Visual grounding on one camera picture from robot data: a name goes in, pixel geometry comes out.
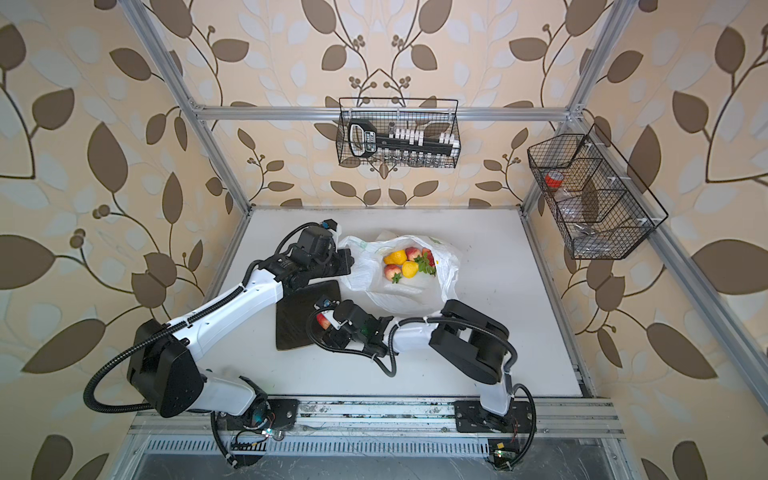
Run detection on green fake leaves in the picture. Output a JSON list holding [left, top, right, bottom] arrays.
[[415, 249, 436, 276]]

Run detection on dark square plate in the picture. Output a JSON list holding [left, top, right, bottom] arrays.
[[275, 280, 341, 351]]

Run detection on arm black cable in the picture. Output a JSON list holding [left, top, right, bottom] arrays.
[[304, 299, 538, 469], [82, 220, 325, 415]]

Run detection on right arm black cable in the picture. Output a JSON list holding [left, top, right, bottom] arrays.
[[304, 299, 538, 469]]

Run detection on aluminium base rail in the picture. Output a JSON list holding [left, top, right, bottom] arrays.
[[128, 395, 625, 439]]

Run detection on red fake apple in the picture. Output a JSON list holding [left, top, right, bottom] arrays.
[[405, 247, 422, 261]]

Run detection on white plastic bag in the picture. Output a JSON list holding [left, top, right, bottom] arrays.
[[340, 235, 460, 317]]

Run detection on black wire basket right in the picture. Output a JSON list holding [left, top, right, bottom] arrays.
[[527, 125, 668, 260]]

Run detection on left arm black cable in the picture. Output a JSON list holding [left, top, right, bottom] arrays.
[[82, 220, 325, 415]]

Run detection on black wire basket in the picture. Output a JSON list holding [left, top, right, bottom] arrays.
[[527, 125, 668, 260], [333, 96, 462, 169]]

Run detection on black wire basket back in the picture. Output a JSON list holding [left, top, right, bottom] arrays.
[[333, 96, 462, 169]]

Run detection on black tool in basket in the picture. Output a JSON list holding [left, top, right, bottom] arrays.
[[346, 120, 461, 161]]

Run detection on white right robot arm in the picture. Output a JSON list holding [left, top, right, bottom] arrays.
[[304, 297, 521, 417]]

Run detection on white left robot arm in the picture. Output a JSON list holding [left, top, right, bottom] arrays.
[[127, 219, 354, 418]]

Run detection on red fake strawberry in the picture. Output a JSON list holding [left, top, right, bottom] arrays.
[[315, 313, 331, 330]]

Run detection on yellow fake pear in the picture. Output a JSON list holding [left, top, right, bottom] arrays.
[[401, 261, 419, 278]]

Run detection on yellow fake lemon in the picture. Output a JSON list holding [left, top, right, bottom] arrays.
[[384, 250, 408, 265]]

